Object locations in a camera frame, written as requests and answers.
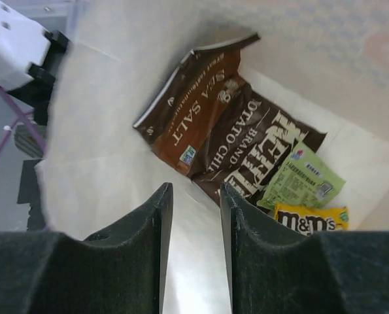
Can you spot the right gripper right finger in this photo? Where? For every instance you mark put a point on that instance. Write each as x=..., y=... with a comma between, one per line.
x=273, y=269

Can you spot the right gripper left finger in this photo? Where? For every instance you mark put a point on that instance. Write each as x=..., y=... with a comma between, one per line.
x=119, y=269

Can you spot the brown sea salt chips bag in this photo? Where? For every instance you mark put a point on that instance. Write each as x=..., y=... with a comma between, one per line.
x=208, y=124

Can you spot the blue checkered paper bag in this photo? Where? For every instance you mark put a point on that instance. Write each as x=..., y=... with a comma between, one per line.
x=324, y=62

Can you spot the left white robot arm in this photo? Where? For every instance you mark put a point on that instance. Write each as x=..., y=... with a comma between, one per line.
x=30, y=56

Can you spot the yellow M&M's packet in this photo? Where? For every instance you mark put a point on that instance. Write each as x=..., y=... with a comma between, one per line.
x=306, y=220

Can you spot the light green snack packet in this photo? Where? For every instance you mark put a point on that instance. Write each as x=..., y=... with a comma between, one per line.
x=303, y=179

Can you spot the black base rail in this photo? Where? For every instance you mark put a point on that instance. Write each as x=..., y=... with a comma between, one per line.
x=29, y=190

